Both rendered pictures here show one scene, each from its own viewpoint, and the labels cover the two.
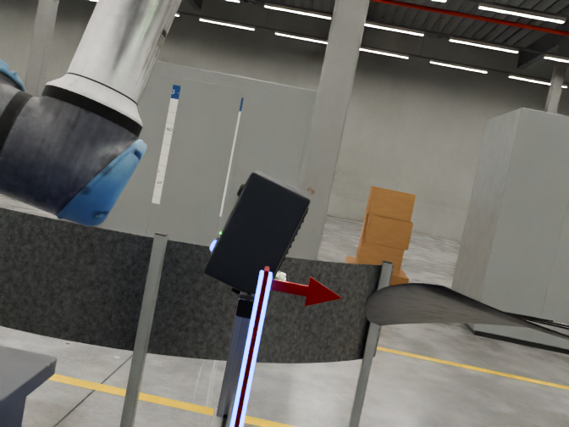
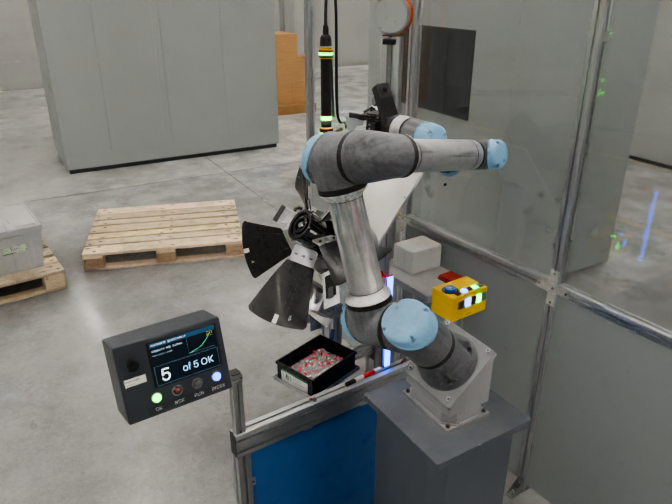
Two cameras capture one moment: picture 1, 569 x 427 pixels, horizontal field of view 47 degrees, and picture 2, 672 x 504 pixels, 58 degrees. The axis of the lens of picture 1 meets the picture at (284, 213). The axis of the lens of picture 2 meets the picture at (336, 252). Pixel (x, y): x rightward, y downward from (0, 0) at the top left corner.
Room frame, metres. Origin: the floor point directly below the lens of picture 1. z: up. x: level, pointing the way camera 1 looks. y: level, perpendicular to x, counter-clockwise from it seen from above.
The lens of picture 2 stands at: (1.54, 1.31, 2.01)
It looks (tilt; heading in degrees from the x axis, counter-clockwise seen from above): 24 degrees down; 238
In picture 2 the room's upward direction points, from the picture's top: straight up
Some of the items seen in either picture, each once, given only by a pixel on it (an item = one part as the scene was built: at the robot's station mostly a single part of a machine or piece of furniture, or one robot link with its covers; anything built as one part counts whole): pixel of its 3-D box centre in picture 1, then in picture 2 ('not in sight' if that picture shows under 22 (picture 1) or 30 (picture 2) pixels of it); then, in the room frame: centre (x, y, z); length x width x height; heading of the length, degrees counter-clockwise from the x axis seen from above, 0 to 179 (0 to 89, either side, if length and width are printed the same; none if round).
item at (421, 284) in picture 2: not in sight; (420, 276); (-0.02, -0.47, 0.85); 0.36 x 0.24 x 0.03; 92
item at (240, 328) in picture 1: (236, 356); (236, 402); (1.05, 0.03, 0.96); 0.03 x 0.03 x 0.20; 2
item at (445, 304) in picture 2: not in sight; (458, 300); (0.23, 0.01, 1.02); 0.16 x 0.10 x 0.11; 2
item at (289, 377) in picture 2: not in sight; (316, 364); (0.70, -0.14, 0.85); 0.22 x 0.17 x 0.07; 17
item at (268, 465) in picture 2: not in sight; (361, 477); (0.62, 0.02, 0.45); 0.82 x 0.02 x 0.66; 2
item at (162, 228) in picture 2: not in sight; (167, 231); (0.22, -3.44, 0.07); 1.20 x 1.00 x 0.15; 161
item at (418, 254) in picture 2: not in sight; (414, 253); (-0.04, -0.55, 0.92); 0.17 x 0.16 x 0.11; 2
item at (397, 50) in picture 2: not in sight; (385, 239); (-0.05, -0.77, 0.90); 0.08 x 0.06 x 1.80; 127
